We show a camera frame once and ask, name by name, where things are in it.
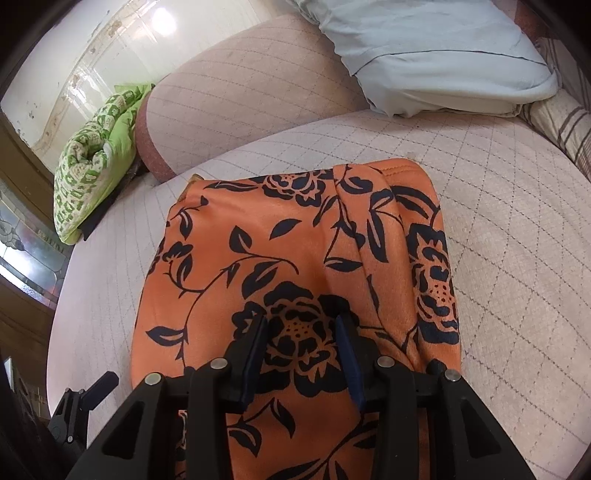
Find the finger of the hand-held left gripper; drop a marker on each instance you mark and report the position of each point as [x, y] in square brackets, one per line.
[81, 406]

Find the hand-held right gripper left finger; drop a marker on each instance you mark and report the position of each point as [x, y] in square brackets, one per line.
[254, 364]

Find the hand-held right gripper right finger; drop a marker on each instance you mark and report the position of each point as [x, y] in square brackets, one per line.
[349, 369]

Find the orange floral garment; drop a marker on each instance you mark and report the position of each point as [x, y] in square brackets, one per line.
[304, 249]

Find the patterned glass door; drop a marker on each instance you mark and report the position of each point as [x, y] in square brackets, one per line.
[27, 249]

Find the black cloth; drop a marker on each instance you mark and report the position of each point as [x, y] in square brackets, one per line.
[94, 222]

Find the pink quilted bed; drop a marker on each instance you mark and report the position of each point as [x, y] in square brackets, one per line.
[508, 254]

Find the green patterned quilt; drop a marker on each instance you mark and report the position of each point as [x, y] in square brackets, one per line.
[97, 152]

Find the pink quilted bolster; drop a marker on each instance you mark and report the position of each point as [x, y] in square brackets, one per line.
[240, 92]

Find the light blue pillow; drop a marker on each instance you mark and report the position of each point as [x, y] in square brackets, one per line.
[415, 50]

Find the striped beige pillow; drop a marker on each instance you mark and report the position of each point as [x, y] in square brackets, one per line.
[568, 120]

